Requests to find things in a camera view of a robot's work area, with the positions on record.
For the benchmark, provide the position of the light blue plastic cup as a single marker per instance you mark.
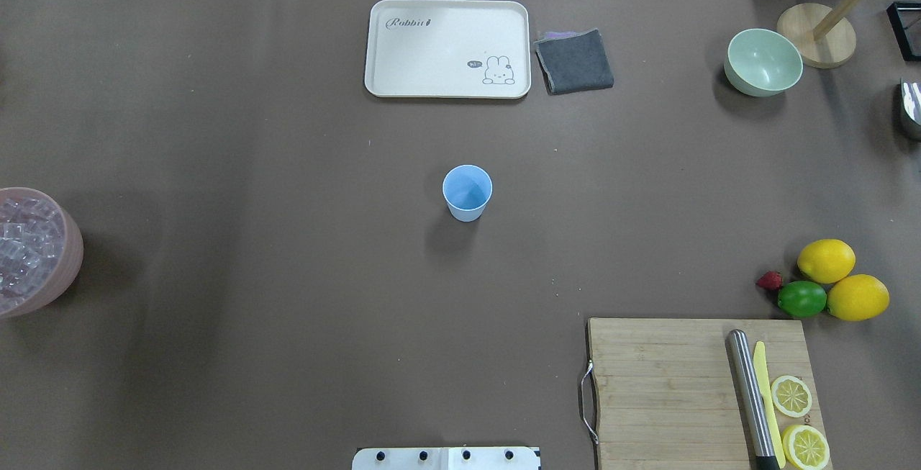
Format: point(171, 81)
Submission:
point(467, 190)

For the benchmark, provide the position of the red strawberry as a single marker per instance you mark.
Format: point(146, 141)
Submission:
point(770, 281)

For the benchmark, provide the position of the wooden cup stand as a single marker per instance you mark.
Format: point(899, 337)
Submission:
point(823, 36)

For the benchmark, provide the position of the pink bowl of ice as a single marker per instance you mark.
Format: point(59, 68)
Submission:
point(41, 251)

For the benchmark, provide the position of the steel ice scoop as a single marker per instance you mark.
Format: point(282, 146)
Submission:
point(910, 109)

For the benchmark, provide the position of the cream rabbit tray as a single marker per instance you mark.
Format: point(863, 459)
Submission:
point(454, 49)

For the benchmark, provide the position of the grey folded cloth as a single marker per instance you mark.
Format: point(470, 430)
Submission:
point(574, 61)

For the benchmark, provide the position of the bamboo cutting board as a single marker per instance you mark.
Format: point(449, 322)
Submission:
point(665, 394)

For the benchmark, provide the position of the steel muddler rod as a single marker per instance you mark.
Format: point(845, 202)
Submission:
point(751, 400)

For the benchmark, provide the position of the pale green bowl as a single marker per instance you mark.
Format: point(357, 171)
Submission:
point(762, 63)

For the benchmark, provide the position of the yellow plastic knife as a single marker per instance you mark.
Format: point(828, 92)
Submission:
point(764, 387)

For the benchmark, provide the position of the green lime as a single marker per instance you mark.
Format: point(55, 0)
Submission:
point(802, 299)

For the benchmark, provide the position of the yellow lemon far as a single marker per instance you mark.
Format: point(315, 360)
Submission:
point(826, 261)

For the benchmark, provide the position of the yellow lemon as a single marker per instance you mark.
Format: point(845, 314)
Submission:
point(858, 297)
point(826, 261)

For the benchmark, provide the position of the lemon slice upper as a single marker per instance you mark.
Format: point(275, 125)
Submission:
point(791, 396)

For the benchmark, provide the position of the lemon slice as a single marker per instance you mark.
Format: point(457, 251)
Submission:
point(791, 396)
point(805, 447)

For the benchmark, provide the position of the yellow lemon near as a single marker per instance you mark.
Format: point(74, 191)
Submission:
point(858, 297)

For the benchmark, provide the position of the lemon slice lower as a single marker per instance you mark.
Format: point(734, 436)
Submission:
point(805, 447)

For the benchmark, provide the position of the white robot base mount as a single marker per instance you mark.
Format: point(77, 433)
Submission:
point(457, 457)

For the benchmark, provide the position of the black tray frame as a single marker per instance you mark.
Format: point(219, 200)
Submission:
point(904, 18)

